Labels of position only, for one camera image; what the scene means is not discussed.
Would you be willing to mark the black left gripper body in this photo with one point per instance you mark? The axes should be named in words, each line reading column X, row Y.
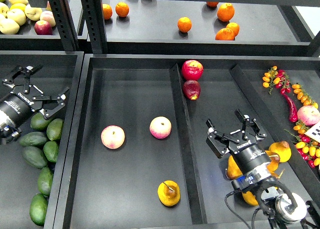
column 18, row 106

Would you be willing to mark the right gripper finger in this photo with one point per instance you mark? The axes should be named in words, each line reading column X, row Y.
column 220, row 143
column 251, row 128

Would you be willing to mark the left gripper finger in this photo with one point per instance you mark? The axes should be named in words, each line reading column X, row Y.
column 49, row 105
column 26, row 72

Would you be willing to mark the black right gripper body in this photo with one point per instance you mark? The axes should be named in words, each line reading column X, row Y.
column 248, row 154

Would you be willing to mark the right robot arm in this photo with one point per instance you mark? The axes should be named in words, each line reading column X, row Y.
column 281, row 206

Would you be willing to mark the yellow pear leftmost of pile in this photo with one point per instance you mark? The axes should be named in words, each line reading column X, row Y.
column 232, row 170

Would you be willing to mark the green avocado centre cluster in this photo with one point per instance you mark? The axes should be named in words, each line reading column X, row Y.
column 51, row 151

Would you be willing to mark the red apple on left shelf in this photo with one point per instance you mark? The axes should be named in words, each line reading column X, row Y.
column 42, row 27

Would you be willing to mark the red chili pepper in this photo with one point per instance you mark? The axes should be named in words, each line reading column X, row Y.
column 293, row 113

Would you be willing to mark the pale yellow apple front left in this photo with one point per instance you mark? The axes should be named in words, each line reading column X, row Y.
column 9, row 26

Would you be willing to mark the cherry tomato bunch top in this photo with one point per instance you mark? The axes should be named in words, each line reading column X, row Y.
column 276, row 78

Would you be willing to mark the cherry tomato bunch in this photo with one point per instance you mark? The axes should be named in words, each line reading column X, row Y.
column 308, row 148
column 276, row 78

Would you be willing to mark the pale yellow apple middle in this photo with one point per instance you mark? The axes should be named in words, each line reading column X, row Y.
column 17, row 15

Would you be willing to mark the pale yellow apple with stem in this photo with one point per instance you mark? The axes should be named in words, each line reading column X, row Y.
column 33, row 13

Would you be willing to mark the pale peach on left shelf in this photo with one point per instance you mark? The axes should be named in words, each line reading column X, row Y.
column 48, row 17

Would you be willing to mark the dark red apple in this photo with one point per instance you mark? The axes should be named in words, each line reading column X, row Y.
column 191, row 89

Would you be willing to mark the pink apple centre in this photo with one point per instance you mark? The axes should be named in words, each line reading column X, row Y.
column 160, row 127

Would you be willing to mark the pink apple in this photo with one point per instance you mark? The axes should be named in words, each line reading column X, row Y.
column 112, row 137
column 160, row 127

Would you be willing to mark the cherry tomato bunch lower right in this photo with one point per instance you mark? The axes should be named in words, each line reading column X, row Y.
column 308, row 148

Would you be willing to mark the orange cherry tomato vine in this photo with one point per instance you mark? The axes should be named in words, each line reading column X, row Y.
column 303, row 96

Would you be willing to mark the pink peach right tray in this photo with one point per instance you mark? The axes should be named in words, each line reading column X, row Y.
column 309, row 115

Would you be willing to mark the yellow lemon on shelf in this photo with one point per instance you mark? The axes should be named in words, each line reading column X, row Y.
column 19, row 6

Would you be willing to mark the black white marker card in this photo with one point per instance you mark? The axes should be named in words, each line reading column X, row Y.
column 314, row 132

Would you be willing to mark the pink apple left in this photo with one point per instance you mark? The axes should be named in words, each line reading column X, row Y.
column 112, row 137

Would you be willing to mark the bright red apple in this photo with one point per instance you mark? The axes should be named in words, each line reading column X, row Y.
column 192, row 70

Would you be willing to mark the black left tray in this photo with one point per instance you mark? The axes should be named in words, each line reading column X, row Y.
column 18, row 180

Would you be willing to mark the black middle divided tray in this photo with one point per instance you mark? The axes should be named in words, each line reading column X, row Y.
column 102, row 188

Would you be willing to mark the orange front right shelf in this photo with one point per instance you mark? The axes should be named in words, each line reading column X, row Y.
column 225, row 34

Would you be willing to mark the black perforated shelf post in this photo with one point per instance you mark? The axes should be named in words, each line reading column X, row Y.
column 94, row 18

